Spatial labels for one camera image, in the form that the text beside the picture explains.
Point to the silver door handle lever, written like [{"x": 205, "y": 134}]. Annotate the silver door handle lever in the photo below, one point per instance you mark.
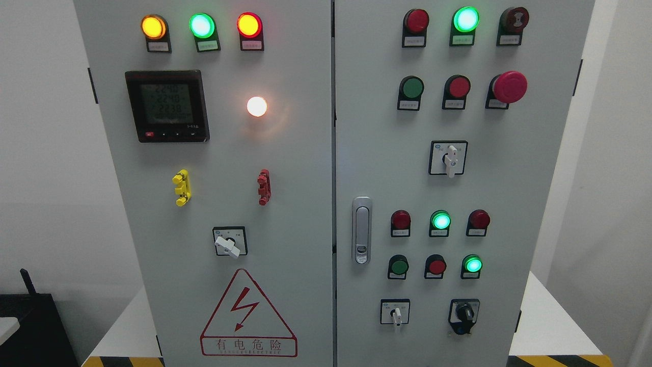
[{"x": 362, "y": 232}]

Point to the grey left cabinet door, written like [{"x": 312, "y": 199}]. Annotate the grey left cabinet door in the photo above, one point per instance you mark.
[{"x": 290, "y": 238}]

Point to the grey cabinet door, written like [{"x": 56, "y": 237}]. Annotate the grey cabinet door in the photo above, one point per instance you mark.
[
  {"x": 384, "y": 154},
  {"x": 290, "y": 238}
]

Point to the grey right cabinet door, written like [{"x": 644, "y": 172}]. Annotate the grey right cabinet door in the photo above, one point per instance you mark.
[{"x": 384, "y": 154}]

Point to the red terminal connector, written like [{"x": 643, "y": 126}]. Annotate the red terminal connector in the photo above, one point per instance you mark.
[{"x": 264, "y": 190}]

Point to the dark red lamp middle left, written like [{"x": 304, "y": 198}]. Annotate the dark red lamp middle left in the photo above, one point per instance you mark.
[{"x": 400, "y": 224}]

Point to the dark red lamp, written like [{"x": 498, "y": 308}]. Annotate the dark red lamp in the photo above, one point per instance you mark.
[
  {"x": 400, "y": 224},
  {"x": 414, "y": 28},
  {"x": 478, "y": 222}
]

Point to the white lit indicator lamp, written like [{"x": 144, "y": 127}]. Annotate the white lit indicator lamp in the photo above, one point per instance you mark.
[{"x": 257, "y": 106}]

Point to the green lamp middle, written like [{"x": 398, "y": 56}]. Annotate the green lamp middle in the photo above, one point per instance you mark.
[{"x": 439, "y": 224}]

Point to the green push button upper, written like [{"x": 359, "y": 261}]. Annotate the green push button upper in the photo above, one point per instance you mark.
[{"x": 409, "y": 94}]

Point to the red push button lower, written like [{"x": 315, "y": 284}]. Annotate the red push button lower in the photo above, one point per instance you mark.
[{"x": 435, "y": 266}]

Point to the red push button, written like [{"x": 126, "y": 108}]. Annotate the red push button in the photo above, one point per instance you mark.
[
  {"x": 455, "y": 93},
  {"x": 435, "y": 266}
]

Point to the yellow terminal connector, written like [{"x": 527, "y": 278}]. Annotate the yellow terminal connector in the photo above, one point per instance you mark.
[{"x": 183, "y": 187}]

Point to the dark red lamp middle right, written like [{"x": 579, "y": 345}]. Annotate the dark red lamp middle right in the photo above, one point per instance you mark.
[{"x": 478, "y": 222}]

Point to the red electric warning sticker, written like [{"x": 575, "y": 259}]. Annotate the red electric warning sticker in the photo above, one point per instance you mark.
[{"x": 246, "y": 324}]

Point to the red push button upper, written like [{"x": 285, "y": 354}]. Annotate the red push button upper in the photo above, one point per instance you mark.
[{"x": 455, "y": 93}]

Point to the green lit button lower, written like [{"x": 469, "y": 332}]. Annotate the green lit button lower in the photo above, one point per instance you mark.
[{"x": 471, "y": 267}]

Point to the black digital power meter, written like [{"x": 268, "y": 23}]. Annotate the black digital power meter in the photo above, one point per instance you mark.
[{"x": 168, "y": 106}]

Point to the red lit indicator lamp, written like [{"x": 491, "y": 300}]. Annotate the red lit indicator lamp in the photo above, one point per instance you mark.
[{"x": 250, "y": 31}]

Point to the dark red lamp top right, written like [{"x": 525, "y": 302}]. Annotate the dark red lamp top right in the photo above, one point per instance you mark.
[{"x": 414, "y": 28}]

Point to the green indicator lamp top left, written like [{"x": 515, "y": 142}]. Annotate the green indicator lamp top left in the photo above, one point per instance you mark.
[{"x": 206, "y": 38}]

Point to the red emergency stop button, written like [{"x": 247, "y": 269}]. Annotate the red emergency stop button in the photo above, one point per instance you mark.
[{"x": 505, "y": 88}]

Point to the green lamp top right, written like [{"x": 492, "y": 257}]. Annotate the green lamp top right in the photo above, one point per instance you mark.
[{"x": 463, "y": 25}]

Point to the yellow indicator lamp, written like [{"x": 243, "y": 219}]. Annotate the yellow indicator lamp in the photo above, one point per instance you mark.
[{"x": 155, "y": 29}]

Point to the black red buzzer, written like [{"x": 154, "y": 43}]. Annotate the black red buzzer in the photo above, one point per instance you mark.
[{"x": 511, "y": 25}]

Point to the black box with antenna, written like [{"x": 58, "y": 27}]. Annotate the black box with antenna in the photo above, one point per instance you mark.
[{"x": 41, "y": 339}]

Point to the silver handle lock plate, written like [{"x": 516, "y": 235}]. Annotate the silver handle lock plate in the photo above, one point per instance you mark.
[{"x": 361, "y": 258}]

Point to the white left selector switch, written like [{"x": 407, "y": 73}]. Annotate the white left selector switch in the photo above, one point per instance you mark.
[{"x": 230, "y": 241}]

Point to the white selector switch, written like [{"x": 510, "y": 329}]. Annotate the white selector switch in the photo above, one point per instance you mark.
[
  {"x": 230, "y": 241},
  {"x": 447, "y": 157},
  {"x": 394, "y": 313}
]

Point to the white upper right selector switch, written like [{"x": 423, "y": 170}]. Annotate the white upper right selector switch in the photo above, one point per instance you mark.
[{"x": 447, "y": 157}]

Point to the white lower selector switch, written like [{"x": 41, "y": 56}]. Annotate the white lower selector switch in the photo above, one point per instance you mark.
[{"x": 394, "y": 313}]

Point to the black key selector switch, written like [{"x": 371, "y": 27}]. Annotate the black key selector switch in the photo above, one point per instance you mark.
[{"x": 463, "y": 315}]

